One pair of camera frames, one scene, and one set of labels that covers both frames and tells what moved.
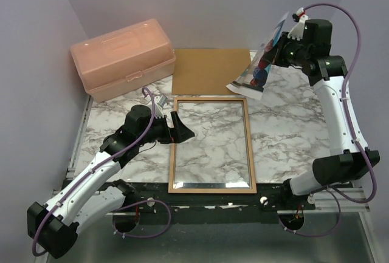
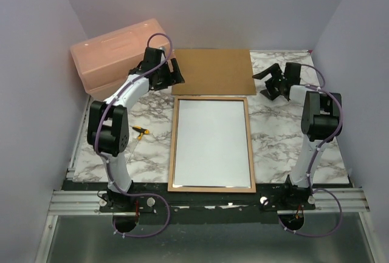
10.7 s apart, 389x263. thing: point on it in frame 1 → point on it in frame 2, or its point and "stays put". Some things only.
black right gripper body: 290,51 → 275,84
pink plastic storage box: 124,60 stays put
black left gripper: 178,133 → 172,78
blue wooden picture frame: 251,163 stays put
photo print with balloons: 251,82 → 211,144
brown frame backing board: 208,71 stays put
